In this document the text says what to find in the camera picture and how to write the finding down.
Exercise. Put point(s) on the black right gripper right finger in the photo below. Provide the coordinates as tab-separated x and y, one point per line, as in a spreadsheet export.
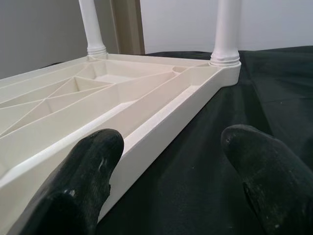
274	181

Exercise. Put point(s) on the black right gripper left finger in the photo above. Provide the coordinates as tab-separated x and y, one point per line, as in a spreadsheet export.
78	186

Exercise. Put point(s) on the white plastic table top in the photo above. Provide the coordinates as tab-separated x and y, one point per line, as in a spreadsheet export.
97	98

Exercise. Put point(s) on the white plastic table leg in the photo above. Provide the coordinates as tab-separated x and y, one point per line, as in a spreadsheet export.
93	27
226	31

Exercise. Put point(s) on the white door frame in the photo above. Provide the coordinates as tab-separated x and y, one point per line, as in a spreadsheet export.
127	24

